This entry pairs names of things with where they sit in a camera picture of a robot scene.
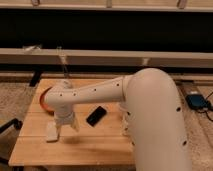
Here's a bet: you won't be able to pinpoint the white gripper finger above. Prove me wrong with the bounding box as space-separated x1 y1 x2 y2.
54 126 61 140
70 123 79 132

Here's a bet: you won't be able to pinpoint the orange ceramic bowl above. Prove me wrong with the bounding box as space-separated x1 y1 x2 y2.
39 87 54 115

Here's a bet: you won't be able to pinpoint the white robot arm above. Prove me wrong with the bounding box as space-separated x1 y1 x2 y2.
45 68 192 171

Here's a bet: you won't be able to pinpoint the beige rectangular sponge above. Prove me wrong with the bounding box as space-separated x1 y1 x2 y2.
46 122 57 142

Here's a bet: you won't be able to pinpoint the black rectangular phone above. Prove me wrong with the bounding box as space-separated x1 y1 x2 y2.
86 106 107 126

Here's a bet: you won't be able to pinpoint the black chair base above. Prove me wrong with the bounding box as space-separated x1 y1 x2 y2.
0 118 23 134

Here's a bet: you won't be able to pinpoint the clear plastic cup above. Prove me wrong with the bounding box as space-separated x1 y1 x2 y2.
119 102 127 111

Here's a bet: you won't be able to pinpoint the blue black device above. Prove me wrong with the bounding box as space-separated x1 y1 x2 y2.
186 94 207 110

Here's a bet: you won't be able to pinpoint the white shelf rail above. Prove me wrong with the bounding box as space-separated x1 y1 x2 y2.
0 48 213 68

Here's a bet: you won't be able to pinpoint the black cable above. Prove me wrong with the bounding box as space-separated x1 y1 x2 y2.
199 91 213 122

